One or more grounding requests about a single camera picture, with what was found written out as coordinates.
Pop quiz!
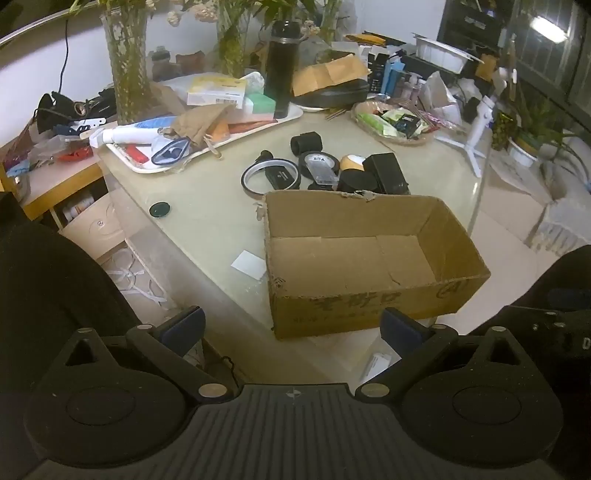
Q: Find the green tissue pack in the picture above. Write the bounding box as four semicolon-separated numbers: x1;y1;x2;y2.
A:
244;90;278;116

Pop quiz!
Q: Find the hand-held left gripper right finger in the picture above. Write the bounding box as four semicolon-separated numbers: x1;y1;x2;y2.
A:
355;308;542;400

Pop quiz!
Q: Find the white plastic tray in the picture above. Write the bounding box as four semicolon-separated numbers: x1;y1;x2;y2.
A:
98;102;304;175

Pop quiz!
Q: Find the red flat packet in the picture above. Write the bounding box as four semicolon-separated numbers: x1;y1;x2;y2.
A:
228;120;279;136

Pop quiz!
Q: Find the yellow white medicine box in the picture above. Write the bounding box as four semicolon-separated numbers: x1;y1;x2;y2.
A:
187;75;249;108

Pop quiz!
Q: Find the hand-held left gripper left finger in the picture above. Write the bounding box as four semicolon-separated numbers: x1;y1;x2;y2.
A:
48;305;236;403

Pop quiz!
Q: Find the black snack packet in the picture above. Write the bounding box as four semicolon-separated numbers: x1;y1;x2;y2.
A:
392;114;423;139

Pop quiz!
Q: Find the tall blue carton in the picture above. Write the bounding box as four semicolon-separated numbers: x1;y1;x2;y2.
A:
382;60;407;95

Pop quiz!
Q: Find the yellow orange packet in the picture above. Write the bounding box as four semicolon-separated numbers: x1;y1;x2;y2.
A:
345;33;387;47

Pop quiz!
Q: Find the wide black roll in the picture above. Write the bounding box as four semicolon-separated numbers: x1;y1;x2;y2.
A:
337;169;380;195

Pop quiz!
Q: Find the white plastic container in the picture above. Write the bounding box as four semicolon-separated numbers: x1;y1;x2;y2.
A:
412;33;485;73

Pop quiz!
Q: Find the black cylinder adapter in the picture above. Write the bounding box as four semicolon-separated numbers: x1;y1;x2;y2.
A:
289;131;323;156

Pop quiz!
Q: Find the black crate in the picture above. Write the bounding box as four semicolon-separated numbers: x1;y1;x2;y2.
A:
438;0;506;47

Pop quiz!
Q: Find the white tripod stand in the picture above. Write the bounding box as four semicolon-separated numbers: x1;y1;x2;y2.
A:
435;96;498;178

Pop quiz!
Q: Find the black tape roll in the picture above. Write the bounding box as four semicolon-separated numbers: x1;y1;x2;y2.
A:
298;150;341;182

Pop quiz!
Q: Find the glass vase with bamboo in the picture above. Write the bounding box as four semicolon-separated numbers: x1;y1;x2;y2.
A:
69;0;158;126
300;0;352;44
185;0;259;78

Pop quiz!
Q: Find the flat black device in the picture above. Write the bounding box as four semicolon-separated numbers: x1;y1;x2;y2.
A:
262;166;297;191

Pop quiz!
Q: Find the clear plastic case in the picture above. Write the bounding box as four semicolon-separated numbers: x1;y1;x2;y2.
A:
306;154;336;186

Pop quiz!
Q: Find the white paper square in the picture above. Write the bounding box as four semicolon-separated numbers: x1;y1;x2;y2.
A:
230;250;267;281

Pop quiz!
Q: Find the brown paper envelope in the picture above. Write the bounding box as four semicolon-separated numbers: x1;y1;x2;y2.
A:
291;54;371;97

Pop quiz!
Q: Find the small white carton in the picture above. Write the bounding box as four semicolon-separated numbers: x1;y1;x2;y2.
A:
359;352;400;385

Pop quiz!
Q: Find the black zip case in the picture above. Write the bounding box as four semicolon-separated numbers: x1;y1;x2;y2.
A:
290;78;369;110

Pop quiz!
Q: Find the black box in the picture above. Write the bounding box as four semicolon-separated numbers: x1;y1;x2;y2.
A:
362;152;410;195

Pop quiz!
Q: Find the wooden side table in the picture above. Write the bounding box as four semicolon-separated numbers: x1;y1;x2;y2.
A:
0;134;106;220

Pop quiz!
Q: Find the black thermos bottle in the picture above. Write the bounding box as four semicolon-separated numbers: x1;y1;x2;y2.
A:
264;20;304;120

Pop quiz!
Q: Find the potted green plant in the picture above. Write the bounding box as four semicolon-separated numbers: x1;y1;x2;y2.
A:
501;99;583;168

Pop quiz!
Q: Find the tall black carton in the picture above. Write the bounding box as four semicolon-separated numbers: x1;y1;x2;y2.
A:
368;53;389;93

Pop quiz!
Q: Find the blue white plastic bag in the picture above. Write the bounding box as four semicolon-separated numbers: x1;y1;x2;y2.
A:
121;115;180;132

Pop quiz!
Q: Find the pink clear packet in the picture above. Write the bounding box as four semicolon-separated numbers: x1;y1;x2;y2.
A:
416;111;455;133

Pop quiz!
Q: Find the clear woven basket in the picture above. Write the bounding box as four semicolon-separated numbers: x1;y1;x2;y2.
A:
351;99;440;147

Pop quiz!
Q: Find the black cable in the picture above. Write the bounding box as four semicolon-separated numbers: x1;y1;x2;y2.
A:
57;18;71;95

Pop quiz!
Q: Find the white cardboard box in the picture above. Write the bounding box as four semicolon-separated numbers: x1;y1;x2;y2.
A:
525;198;591;253

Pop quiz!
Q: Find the white tube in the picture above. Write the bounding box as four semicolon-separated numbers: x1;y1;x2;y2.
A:
89;124;163;149

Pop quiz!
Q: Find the thin black ring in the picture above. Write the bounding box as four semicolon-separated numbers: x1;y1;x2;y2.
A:
240;158;302;193

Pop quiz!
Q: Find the white ribbon pile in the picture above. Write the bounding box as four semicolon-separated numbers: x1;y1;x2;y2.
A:
107;250;168;306

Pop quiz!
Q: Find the brown cloth pouch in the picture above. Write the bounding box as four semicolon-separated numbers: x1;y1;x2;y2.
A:
172;104;237;149

